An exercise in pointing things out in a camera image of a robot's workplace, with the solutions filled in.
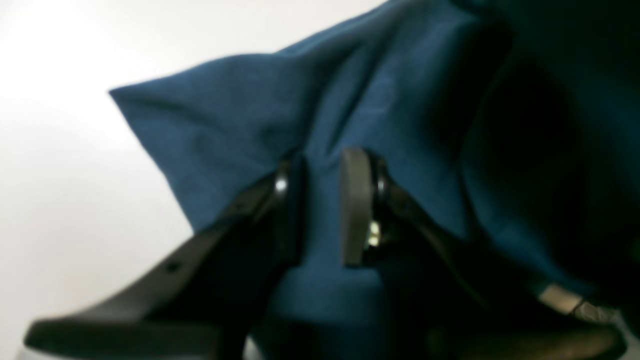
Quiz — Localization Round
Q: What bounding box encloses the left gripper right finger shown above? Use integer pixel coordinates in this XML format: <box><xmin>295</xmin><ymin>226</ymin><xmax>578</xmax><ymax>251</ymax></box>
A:
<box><xmin>340</xmin><ymin>147</ymin><xmax>628</xmax><ymax>360</ymax></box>

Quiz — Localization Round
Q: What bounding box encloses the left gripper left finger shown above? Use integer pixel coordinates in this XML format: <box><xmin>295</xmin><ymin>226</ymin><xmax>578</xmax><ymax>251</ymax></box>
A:
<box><xmin>23</xmin><ymin>155</ymin><xmax>306</xmax><ymax>360</ymax></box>

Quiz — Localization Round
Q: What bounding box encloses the dark blue t-shirt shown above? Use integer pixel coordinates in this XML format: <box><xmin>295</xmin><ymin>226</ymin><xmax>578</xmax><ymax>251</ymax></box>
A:
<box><xmin>110</xmin><ymin>0</ymin><xmax>639</xmax><ymax>360</ymax></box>

